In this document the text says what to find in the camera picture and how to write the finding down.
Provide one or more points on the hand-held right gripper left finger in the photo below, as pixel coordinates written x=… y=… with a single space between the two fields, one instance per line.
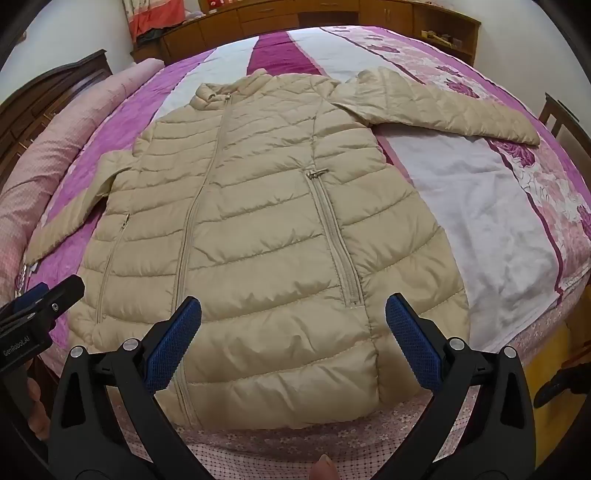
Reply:
x=175 y=344

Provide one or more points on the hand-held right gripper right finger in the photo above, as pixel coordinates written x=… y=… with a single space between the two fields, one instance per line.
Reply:
x=411 y=344

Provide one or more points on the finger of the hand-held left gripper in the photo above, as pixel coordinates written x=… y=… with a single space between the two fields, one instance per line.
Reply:
x=60 y=295

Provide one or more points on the beige puffer jacket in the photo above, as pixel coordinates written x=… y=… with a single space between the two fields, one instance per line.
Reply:
x=258 y=207

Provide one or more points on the person's left hand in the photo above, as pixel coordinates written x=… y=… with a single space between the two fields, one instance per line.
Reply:
x=38 y=406

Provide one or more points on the person's right hand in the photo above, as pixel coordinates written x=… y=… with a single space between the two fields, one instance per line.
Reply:
x=324 y=468

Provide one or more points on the rolled pink quilt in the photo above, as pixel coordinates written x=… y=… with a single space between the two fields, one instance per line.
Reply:
x=55 y=147

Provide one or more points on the pink floral bedspread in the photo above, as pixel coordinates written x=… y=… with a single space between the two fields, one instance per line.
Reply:
x=485 y=207

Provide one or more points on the dark object on floor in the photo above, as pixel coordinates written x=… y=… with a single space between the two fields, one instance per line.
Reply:
x=561 y=385

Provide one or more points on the dark wooden headboard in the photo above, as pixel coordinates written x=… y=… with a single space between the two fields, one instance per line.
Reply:
x=41 y=97

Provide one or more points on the wooden footboard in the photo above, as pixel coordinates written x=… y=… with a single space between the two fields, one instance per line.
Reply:
x=565 y=120

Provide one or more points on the orange hanging cloth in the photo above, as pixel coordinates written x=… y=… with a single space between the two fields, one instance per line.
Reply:
x=147 y=18

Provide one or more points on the small items on shelf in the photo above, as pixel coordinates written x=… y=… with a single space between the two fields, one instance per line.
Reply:
x=441 y=38

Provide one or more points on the wooden cabinet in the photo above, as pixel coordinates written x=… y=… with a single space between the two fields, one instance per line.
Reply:
x=277 y=16

